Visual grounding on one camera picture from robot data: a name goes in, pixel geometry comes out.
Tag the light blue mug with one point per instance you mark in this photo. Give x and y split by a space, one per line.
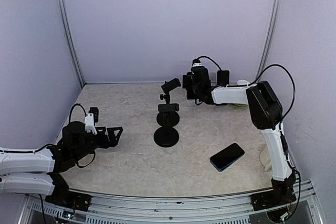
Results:
243 83

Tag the green saucer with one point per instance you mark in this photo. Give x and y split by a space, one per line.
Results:
240 105

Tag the white folding phone stand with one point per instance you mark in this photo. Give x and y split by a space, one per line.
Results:
193 102

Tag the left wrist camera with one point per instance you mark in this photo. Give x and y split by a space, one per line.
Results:
91 119

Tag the left aluminium frame post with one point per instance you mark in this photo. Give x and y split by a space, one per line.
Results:
70 43

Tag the right aluminium frame post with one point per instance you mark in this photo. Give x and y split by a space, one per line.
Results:
269 36

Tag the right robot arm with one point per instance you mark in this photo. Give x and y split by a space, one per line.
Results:
266 114

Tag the aluminium frame post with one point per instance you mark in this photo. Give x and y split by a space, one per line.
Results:
70 43
269 36

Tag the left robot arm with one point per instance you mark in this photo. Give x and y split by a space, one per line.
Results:
40 171

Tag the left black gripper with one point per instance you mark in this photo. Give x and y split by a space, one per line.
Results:
112 140

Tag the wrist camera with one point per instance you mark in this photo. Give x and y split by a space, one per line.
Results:
91 119
196 63

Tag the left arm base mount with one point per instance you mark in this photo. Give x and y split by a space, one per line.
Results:
62 196

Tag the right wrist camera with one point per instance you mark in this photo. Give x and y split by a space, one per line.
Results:
196 63

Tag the rear black round-base stand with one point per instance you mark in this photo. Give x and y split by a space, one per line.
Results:
168 103

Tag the cream ceramic mug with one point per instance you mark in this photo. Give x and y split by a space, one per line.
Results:
264 159

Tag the blue phone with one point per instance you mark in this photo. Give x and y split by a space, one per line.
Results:
226 157

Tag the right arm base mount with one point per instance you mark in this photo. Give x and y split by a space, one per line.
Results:
282 193

